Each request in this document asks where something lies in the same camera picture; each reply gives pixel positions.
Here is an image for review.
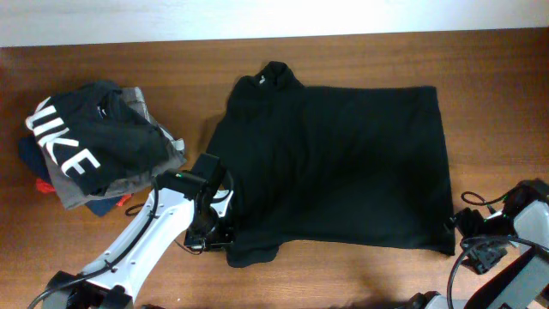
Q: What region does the black t-shirt small logo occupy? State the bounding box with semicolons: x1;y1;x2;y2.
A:
207;62;455;268

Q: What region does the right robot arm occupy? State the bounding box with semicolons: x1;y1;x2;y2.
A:
399;179;548;309

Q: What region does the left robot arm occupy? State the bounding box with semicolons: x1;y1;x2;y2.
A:
30;154;234;308

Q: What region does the grey folded garment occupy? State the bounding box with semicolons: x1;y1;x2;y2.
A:
26;81;185;209

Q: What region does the black Nike t-shirt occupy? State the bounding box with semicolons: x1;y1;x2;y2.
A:
26;81;168;195

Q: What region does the red orange garment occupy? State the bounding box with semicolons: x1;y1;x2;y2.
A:
35;178;132;207

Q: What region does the navy folded garment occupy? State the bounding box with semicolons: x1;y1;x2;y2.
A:
18;135;116;217

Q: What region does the right black cable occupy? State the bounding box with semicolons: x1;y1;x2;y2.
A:
445;191;549;309

